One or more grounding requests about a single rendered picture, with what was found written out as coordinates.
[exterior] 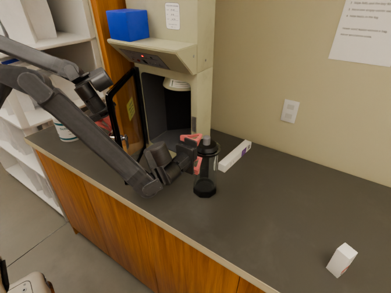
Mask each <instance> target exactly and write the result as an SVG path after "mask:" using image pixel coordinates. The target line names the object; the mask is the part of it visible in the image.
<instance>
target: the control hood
mask: <svg viewBox="0 0 391 293"><path fill-rule="evenodd" d="M107 42H108V43H109V44H110V45H111V46H112V47H114V48H115V49H116V50H117V51H118V52H119V53H120V54H121V55H123V56H124V57H125V58H126V59H127V60H128V61H129V62H133V61H132V60H131V59H129V58H128V57H127V56H126V55H125V54H124V53H123V52H122V51H121V50H120V49H125V50H128V51H134V52H141V53H147V54H150V55H156V56H158V57H159V58H160V59H161V60H162V61H163V62H164V64H166V65H167V67H168V68H170V70H171V71H174V72H179V73H184V74H190V75H195V74H196V73H197V45H196V44H192V43H187V42H179V41H171V40H163V39H159V38H151V37H150V38H145V39H142V40H137V41H132V42H127V41H120V40H113V39H111V38H110V39H107ZM134 63H137V62H134ZM139 64H142V63H139ZM142 65H144V64H142ZM148 66H150V65H148ZM153 67H155V66H153ZM157 68H160V67H157ZM161 69H163V68H161ZM166 70H168V69H166Z"/></svg>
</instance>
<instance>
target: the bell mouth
mask: <svg viewBox="0 0 391 293"><path fill-rule="evenodd" d="M163 86H164V87H165V88H167V89H169V90H173V91H191V87H190V84H189V83H187V82H185V81H180V80H175V79H172V78H167V77H165V79H164V81H163Z"/></svg>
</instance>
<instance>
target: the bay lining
mask: <svg viewBox="0 0 391 293"><path fill-rule="evenodd" d="M164 79H165V77H163V76H158V75H155V74H151V73H146V72H143V73H141V81H142V86H143V95H144V103H145V112H146V117H147V126H148V134H149V139H150V141H152V140H153V139H155V138H156V137H158V136H159V135H161V134H162V133H164V132H165V131H167V130H177V129H184V128H191V91H173V90H169V89H167V88H165V87H164V86H163V81H164Z"/></svg>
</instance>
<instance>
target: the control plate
mask: <svg viewBox="0 0 391 293"><path fill-rule="evenodd" d="M120 50H121V51H122V52H123V53H124V54H125V55H126V56H127V57H128V58H129V59H131V60H132V61H133V62H137V63H142V64H145V65H150V66H155V67H160V68H164V69H169V70H170V68H168V67H167V65H166V64H164V62H163V61H162V60H161V59H160V58H159V57H158V56H156V55H150V54H147V53H141V52H134V51H128V50H125V49H120ZM141 55H143V57H142V56H141ZM150 57H152V59H151V58H150ZM132 58H133V59H134V60H133V59H132ZM137 59H138V60H140V62H139V61H137ZM142 60H145V61H146V62H147V63H144V62H143V61H142ZM149 62H151V63H150V64H149ZM154 63H156V64H154ZM159 64H161V65H160V66H159Z"/></svg>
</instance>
